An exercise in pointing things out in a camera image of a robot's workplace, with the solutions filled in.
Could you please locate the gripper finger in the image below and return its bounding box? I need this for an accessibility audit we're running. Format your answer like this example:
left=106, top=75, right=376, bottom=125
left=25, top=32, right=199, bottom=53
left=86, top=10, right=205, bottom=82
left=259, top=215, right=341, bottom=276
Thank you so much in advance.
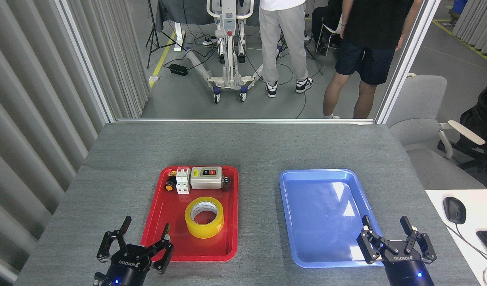
left=356, top=215, right=399, bottom=265
left=399, top=216, right=437, bottom=265
left=96, top=216, right=133, bottom=263
left=141, top=223, right=175, bottom=274

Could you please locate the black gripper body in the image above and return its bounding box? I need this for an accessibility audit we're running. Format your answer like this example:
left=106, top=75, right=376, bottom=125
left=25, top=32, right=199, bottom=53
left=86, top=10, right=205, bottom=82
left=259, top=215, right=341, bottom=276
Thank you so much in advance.
left=104, top=244, right=153, bottom=286
left=381, top=250, right=435, bottom=286

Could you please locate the yellow tape roll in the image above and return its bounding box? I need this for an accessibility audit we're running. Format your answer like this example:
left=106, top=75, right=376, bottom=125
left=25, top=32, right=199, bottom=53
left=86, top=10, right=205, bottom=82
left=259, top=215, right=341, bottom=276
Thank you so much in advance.
left=184, top=197, right=224, bottom=239

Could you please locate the red plastic tray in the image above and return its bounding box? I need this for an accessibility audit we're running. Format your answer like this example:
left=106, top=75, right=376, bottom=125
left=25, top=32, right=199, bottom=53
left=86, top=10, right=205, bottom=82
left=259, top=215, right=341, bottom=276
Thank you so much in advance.
left=141, top=166, right=239, bottom=262

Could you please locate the black computer mouse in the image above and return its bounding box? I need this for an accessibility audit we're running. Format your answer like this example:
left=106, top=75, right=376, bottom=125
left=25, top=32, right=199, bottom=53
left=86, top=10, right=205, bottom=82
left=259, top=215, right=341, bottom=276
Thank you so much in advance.
left=443, top=197, right=467, bottom=225

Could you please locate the white desk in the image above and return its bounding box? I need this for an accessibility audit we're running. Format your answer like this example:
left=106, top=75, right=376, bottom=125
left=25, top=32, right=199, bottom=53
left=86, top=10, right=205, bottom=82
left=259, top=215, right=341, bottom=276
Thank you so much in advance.
left=425, top=189, right=487, bottom=286

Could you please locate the blue plastic tray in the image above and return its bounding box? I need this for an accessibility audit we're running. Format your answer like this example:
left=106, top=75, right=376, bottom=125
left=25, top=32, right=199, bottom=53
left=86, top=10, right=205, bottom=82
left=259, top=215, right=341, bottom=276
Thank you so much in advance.
left=279, top=169, right=387, bottom=269

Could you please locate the white circuit breaker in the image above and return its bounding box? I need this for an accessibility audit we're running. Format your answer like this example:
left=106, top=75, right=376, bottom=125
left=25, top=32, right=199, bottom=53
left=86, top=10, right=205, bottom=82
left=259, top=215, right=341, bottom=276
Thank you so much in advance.
left=176, top=168, right=191, bottom=195

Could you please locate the black office chair base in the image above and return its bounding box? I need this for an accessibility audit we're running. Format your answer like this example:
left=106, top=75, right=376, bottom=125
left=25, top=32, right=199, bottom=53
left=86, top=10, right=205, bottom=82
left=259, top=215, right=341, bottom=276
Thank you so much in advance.
left=438, top=140, right=487, bottom=175

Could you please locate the grey office chair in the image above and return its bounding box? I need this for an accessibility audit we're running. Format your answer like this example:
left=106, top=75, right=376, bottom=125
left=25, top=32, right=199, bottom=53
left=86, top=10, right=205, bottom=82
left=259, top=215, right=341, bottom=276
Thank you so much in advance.
left=386, top=73, right=486, bottom=190

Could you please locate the grey pleated curtain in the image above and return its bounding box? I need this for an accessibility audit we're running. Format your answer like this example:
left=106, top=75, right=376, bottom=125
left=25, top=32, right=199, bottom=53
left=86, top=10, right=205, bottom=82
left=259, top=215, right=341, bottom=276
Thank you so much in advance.
left=0, top=0, right=150, bottom=286
left=452, top=0, right=487, bottom=54

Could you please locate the white plastic chair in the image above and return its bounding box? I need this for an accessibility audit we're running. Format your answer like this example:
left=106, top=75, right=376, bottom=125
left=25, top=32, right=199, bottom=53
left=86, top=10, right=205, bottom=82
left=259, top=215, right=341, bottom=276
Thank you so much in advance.
left=316, top=14, right=343, bottom=76

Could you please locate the black tripod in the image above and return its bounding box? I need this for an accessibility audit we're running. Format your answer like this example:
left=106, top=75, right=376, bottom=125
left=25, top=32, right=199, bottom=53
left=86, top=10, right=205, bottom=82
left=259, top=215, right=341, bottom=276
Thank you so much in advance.
left=146, top=0, right=187, bottom=69

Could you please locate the table with dark cloth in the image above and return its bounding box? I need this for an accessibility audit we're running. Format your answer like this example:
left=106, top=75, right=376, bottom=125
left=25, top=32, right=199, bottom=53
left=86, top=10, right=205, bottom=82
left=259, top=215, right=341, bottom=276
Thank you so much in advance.
left=155, top=0, right=264, bottom=33

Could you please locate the white wheeled stand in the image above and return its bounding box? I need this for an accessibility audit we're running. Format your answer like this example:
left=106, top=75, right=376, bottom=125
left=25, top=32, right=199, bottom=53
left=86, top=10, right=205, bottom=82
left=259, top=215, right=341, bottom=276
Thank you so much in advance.
left=186, top=0, right=268, bottom=104

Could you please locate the black mouse cable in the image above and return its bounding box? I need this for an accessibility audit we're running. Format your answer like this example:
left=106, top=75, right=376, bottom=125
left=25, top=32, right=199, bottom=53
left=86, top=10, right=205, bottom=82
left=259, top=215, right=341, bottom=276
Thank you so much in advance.
left=444, top=222, right=487, bottom=267

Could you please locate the grey push-button switch box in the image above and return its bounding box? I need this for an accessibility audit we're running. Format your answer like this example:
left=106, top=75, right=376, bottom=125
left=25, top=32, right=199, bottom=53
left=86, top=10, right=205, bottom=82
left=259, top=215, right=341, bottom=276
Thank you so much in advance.
left=190, top=166, right=223, bottom=189

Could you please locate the silver frame rail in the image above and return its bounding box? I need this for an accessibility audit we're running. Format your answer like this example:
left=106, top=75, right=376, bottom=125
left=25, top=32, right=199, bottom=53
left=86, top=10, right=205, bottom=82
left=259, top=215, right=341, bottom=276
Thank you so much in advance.
left=115, top=118, right=377, bottom=124

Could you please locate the silver frame post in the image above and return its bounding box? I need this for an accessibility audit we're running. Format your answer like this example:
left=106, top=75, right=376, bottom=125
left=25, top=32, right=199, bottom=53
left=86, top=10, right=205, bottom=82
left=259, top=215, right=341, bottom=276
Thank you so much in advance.
left=54, top=0, right=117, bottom=124
left=375, top=0, right=441, bottom=124

